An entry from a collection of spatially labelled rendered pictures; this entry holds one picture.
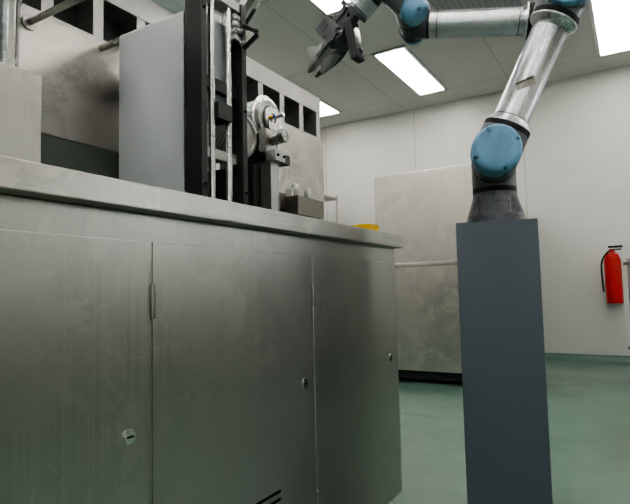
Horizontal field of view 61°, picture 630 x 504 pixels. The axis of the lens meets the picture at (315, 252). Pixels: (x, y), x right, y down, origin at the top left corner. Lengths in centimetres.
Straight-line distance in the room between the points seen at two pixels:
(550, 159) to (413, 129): 154
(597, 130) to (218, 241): 523
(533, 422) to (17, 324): 116
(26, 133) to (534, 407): 128
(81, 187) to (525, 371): 110
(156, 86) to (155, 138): 13
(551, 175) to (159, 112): 491
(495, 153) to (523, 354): 50
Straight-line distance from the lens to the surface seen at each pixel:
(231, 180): 128
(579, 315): 581
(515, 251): 144
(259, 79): 227
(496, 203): 148
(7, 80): 120
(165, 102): 144
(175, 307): 92
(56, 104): 157
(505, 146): 137
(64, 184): 78
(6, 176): 74
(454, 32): 167
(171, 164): 138
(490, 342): 144
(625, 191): 585
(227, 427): 105
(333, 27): 161
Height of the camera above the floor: 73
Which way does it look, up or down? 4 degrees up
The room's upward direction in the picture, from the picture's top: 1 degrees counter-clockwise
